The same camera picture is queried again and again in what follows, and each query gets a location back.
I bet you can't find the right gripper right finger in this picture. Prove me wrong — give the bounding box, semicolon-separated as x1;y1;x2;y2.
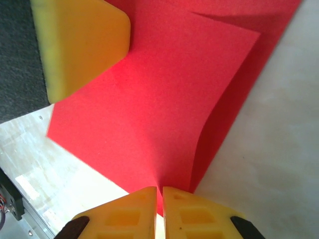
162;186;265;239

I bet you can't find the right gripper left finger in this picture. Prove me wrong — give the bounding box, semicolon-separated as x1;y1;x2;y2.
55;186;158;239

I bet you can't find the red square paper sheet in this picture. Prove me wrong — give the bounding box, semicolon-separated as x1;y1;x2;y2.
46;0;302;195

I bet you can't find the aluminium mounting rail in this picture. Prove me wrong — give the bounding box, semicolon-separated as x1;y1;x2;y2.
0;164;57;239

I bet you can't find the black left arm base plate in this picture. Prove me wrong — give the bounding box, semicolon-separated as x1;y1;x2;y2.
0;171;25;222

